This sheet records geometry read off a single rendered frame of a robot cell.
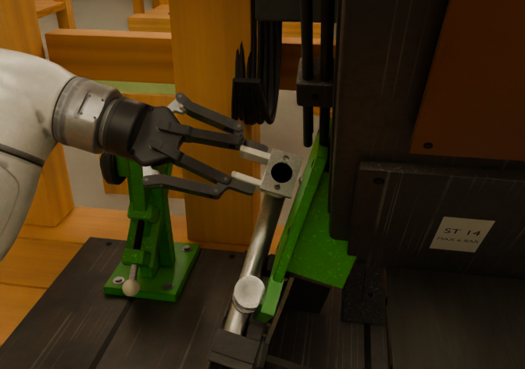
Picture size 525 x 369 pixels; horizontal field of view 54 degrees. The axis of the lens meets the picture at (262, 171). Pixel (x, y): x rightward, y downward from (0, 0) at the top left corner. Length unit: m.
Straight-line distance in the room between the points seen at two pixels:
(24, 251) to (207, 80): 0.52
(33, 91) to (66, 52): 0.44
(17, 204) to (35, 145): 0.07
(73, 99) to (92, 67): 0.43
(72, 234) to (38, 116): 0.52
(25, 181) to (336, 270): 0.39
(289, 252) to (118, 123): 0.26
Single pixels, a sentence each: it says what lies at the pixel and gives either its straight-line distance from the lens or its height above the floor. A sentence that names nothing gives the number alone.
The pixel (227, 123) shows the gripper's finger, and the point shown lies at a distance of 0.66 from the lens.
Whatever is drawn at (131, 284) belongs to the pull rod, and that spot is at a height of 0.96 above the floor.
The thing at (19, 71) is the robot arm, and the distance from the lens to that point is 0.70.
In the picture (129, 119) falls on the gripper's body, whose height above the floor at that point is 1.27.
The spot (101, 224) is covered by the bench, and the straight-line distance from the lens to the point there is 1.18.
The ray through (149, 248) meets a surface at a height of 0.99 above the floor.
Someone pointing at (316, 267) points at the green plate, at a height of 1.13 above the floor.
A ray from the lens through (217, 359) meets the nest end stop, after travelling 0.71.
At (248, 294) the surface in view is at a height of 1.08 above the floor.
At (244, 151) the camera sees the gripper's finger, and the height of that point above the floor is 1.22.
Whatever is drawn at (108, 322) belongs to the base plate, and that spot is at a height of 0.90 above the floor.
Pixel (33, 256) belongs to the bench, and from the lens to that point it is 1.13.
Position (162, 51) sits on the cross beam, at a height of 1.25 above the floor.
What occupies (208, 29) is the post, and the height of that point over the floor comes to 1.31.
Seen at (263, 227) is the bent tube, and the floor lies 1.09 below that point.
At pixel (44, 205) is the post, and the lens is 1.18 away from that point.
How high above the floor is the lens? 1.50
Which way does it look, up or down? 27 degrees down
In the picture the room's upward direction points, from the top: straight up
